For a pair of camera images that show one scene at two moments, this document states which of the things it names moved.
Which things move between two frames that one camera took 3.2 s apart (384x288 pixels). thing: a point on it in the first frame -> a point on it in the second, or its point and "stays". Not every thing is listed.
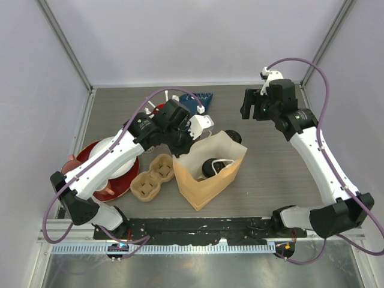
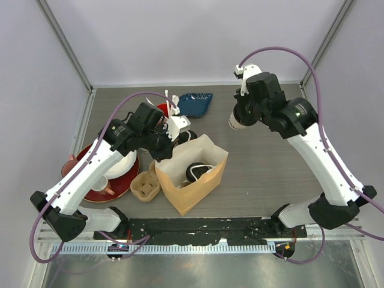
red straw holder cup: (161, 106) stays
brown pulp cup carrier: (144, 186) stays
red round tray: (119, 185) stays
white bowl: (122, 170) stays
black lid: (207, 169) -> (196, 170)
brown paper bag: (188, 164) -> (194, 168)
